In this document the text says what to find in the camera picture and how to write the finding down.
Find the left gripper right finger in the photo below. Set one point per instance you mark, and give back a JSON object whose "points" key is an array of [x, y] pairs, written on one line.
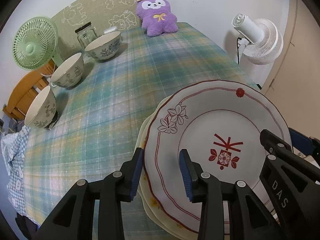
{"points": [[248, 217]]}

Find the green desk fan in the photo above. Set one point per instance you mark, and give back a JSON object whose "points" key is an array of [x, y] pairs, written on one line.
{"points": [[36, 43]]}

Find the purple plush bunny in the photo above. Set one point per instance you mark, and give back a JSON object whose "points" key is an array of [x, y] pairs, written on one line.
{"points": [[156, 16]]}

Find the scalloped yellow flower plate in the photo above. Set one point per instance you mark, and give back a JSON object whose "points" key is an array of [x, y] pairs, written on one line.
{"points": [[156, 214]]}

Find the wooden bed headboard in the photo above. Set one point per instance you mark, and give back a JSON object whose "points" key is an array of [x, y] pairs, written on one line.
{"points": [[26, 91]]}

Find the floral ceramic bowl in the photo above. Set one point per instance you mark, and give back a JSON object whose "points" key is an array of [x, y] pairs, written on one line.
{"points": [[69, 73], [104, 47], [42, 109]]}

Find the plaid tablecloth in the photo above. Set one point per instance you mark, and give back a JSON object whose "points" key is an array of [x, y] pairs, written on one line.
{"points": [[101, 116]]}

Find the blue checkered bedding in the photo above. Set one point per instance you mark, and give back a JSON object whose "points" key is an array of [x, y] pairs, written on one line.
{"points": [[13, 149]]}

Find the white standing fan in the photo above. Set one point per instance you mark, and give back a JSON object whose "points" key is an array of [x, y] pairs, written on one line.
{"points": [[260, 40]]}

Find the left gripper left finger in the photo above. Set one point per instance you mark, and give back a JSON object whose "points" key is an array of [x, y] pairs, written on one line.
{"points": [[72, 217]]}

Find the green cartoon wall mat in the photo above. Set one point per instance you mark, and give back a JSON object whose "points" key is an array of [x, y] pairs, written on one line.
{"points": [[102, 14]]}

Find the red pattern white plate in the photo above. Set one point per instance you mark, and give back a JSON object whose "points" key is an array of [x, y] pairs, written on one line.
{"points": [[219, 124]]}

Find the beaded yellow flower plate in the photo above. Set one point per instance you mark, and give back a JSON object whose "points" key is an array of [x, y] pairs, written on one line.
{"points": [[144, 125]]}

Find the glass jar black lid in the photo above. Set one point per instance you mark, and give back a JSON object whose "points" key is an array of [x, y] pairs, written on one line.
{"points": [[86, 34]]}

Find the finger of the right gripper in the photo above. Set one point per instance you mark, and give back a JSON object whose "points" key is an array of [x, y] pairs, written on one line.
{"points": [[305, 145], [281, 149]]}

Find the cotton swab container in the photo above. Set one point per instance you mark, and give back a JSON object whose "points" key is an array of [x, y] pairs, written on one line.
{"points": [[110, 29]]}

